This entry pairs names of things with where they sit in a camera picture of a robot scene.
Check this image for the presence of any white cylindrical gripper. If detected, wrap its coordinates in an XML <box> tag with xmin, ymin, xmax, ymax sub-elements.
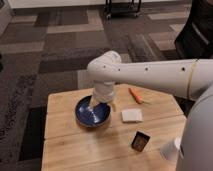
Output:
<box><xmin>89</xmin><ymin>82</ymin><xmax>116</xmax><ymax>112</ymax></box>

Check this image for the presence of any white ceramic cup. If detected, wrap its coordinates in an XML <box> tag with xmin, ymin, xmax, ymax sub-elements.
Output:
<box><xmin>160</xmin><ymin>137</ymin><xmax>181</xmax><ymax>164</ymax></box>

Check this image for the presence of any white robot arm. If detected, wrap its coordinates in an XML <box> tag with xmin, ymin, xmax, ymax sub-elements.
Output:
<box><xmin>87</xmin><ymin>51</ymin><xmax>213</xmax><ymax>171</ymax></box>

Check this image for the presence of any dark blue ceramic bowl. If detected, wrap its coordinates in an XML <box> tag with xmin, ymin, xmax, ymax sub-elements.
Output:
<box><xmin>75</xmin><ymin>96</ymin><xmax>111</xmax><ymax>127</ymax></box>

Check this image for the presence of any white rectangular eraser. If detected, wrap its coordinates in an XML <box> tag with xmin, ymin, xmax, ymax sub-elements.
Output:
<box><xmin>121</xmin><ymin>109</ymin><xmax>143</xmax><ymax>122</ymax></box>

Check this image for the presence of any orange carrot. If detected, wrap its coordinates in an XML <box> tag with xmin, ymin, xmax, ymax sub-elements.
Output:
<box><xmin>129</xmin><ymin>88</ymin><xmax>143</xmax><ymax>104</ymax></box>

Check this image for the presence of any small dark brown box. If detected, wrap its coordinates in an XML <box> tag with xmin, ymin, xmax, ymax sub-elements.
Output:
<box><xmin>131</xmin><ymin>132</ymin><xmax>150</xmax><ymax>152</ymax></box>

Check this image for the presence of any black office chair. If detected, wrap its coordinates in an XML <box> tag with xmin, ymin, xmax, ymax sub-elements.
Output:
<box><xmin>174</xmin><ymin>0</ymin><xmax>213</xmax><ymax>59</ymax></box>

